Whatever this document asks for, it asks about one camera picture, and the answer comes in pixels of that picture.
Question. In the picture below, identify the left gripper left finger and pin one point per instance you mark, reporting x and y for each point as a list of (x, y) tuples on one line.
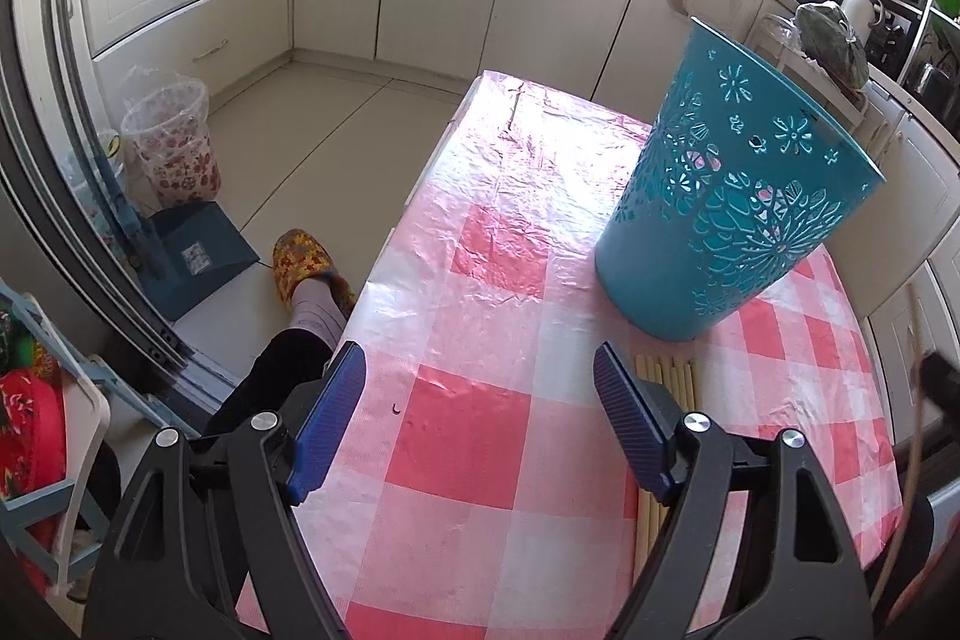
[(206, 544)]

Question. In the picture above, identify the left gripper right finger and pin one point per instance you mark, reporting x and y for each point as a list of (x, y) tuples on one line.
[(796, 575)]

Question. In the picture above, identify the cream kitchen cabinets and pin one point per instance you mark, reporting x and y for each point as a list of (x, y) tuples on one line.
[(77, 62)]

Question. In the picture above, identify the pink checkered plastic tablecloth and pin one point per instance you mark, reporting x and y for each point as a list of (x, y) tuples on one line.
[(480, 492)]

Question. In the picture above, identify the yellow floral slipper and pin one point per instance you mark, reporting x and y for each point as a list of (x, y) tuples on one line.
[(300, 257)]

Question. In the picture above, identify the blue folding rack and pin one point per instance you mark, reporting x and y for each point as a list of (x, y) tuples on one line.
[(55, 532)]

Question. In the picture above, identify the blue dustpan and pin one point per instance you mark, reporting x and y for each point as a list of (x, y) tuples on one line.
[(199, 251)]

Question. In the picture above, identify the red bag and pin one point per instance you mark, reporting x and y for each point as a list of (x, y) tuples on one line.
[(33, 441)]

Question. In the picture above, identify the clear floral waste bin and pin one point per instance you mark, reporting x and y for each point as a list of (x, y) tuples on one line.
[(169, 133)]

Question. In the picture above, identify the teal perforated plastic basket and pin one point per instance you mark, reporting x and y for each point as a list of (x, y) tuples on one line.
[(743, 176)]

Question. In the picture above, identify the white storage rack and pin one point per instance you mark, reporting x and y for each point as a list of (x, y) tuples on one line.
[(775, 39)]

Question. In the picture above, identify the green vegetable bag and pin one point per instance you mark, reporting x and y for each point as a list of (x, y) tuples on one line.
[(826, 36)]

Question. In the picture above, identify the white thermos jug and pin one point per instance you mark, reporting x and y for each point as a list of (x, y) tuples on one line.
[(864, 16)]

